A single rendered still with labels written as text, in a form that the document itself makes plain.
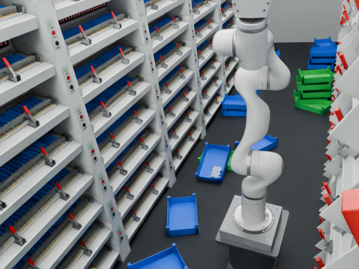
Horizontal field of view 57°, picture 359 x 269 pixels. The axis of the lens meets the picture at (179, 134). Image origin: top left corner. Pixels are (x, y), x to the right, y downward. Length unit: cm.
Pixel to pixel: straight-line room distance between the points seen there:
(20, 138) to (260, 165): 98
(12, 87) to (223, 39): 77
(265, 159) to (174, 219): 101
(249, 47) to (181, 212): 158
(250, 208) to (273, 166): 29
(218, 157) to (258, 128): 124
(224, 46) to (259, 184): 78
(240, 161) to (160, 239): 94
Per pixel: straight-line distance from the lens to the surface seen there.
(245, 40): 95
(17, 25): 136
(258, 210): 168
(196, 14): 286
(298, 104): 351
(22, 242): 149
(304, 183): 255
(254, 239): 171
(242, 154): 148
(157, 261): 210
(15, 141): 137
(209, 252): 210
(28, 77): 139
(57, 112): 150
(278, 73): 137
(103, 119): 176
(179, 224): 227
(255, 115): 142
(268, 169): 149
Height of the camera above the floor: 163
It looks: 31 degrees down
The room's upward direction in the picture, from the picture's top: 9 degrees counter-clockwise
